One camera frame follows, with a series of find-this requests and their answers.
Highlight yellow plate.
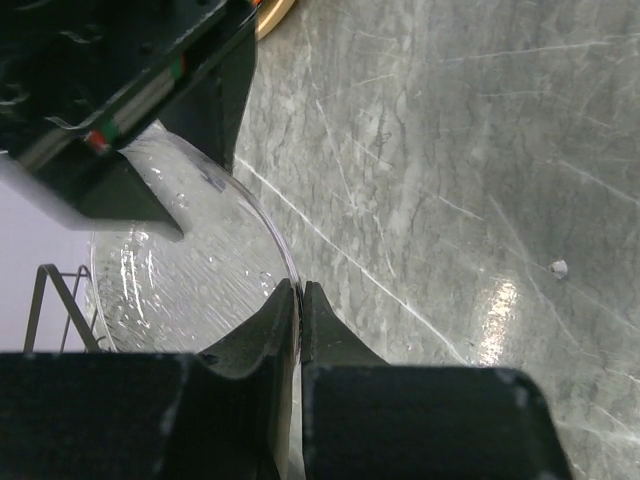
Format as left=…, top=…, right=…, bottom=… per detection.
left=253, top=0, right=295, bottom=40

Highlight black wire dish rack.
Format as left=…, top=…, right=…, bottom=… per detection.
left=23, top=264, right=111, bottom=353

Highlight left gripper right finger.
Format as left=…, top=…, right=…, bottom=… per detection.
left=301, top=282, right=571, bottom=479

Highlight clear glass bowl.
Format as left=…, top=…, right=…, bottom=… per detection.
left=88, top=123, right=300, bottom=352

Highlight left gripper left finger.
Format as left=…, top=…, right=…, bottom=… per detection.
left=1, top=280, right=298, bottom=479

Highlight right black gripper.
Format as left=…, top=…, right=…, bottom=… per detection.
left=1, top=1, right=257, bottom=241

